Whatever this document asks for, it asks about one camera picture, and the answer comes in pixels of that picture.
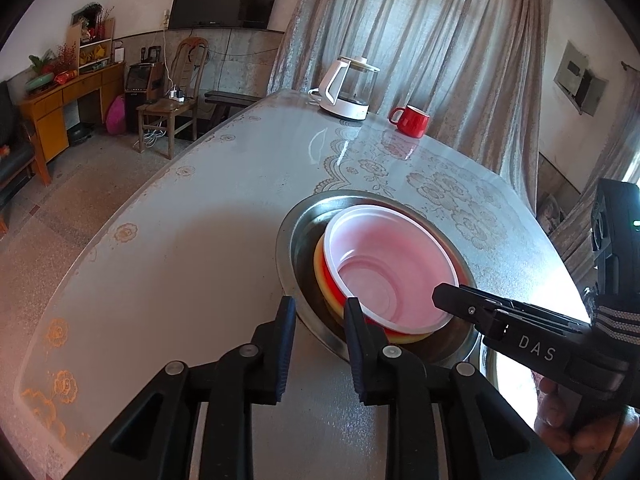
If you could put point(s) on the small wooden shelf unit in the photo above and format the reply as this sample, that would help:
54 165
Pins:
95 50

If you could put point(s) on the red mug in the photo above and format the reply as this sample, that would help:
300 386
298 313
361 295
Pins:
412 122

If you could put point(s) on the dark wooden bench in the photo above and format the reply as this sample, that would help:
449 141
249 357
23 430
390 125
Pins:
230 97

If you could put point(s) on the white electric glass kettle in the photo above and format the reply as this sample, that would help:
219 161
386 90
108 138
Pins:
345 100

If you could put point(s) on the stainless steel bowl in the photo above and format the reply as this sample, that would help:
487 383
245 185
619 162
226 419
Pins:
310 240

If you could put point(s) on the pink-rimmed floral plate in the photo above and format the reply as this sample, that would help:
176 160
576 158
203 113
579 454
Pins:
505 375

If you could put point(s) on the orange wooden desk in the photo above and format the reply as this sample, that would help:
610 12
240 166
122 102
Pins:
47 115

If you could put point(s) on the grey wall electrical panel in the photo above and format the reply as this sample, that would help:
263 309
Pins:
575 75

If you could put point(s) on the red packet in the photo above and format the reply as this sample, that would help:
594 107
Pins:
65 77

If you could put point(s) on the pink bag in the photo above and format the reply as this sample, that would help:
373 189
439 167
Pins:
116 116

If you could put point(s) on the dark floor speaker cabinet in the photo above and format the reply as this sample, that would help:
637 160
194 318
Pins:
142 90

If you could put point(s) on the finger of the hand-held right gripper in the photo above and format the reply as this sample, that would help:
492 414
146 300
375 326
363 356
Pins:
460 302

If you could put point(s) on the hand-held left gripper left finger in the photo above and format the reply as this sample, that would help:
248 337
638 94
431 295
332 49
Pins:
289 345

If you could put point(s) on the green potted plant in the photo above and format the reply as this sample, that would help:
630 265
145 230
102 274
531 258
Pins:
39 72

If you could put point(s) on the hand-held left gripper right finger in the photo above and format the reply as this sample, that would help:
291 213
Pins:
354 355

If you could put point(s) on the grey sheer window curtain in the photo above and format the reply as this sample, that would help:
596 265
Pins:
425 35

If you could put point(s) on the black cushioned wooden armchair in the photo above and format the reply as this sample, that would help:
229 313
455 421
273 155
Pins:
15 160

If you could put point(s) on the white power strip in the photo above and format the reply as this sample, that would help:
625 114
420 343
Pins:
177 95

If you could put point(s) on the person's right hand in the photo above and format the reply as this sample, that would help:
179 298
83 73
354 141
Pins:
552 410

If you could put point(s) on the wooden chair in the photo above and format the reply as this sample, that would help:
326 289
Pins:
170 110

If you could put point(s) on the yellow plastic bowl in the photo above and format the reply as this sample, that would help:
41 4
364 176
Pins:
322 280

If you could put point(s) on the red plastic bowl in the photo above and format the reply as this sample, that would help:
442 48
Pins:
390 260

